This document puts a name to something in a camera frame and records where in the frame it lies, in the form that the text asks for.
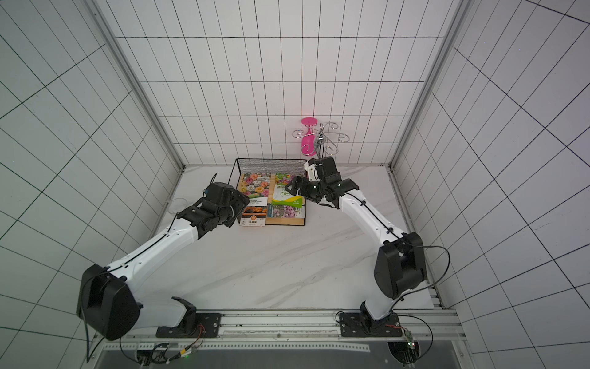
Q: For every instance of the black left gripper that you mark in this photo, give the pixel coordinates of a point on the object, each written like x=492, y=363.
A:
x=240, y=201

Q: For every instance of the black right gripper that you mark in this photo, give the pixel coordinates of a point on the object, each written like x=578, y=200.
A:
x=299, y=185

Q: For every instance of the orange flower seed bag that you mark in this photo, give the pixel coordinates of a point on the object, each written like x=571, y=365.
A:
x=254, y=216

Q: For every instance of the black wire wooden shelf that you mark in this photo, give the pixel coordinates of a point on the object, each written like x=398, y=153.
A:
x=273, y=166

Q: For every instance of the purple flower seed bag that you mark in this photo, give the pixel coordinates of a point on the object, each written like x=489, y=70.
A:
x=281, y=211

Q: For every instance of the mixed flower seed bag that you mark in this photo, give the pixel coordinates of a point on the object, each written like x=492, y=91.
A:
x=256, y=186

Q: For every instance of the green zinnia seed bag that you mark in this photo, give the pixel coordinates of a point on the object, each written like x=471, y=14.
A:
x=281, y=196

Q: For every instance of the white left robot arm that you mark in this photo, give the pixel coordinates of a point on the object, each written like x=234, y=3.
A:
x=108, y=298

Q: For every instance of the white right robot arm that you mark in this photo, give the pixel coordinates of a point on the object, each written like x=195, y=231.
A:
x=400, y=265

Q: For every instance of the clear plastic cup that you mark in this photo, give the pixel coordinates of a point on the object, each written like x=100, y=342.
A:
x=177, y=205

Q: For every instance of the chrome glass holder stand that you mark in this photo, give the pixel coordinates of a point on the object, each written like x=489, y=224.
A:
x=327, y=138

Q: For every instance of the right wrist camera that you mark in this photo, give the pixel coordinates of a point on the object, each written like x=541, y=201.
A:
x=318, y=169

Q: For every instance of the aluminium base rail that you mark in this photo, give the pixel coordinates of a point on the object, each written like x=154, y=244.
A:
x=305, y=329

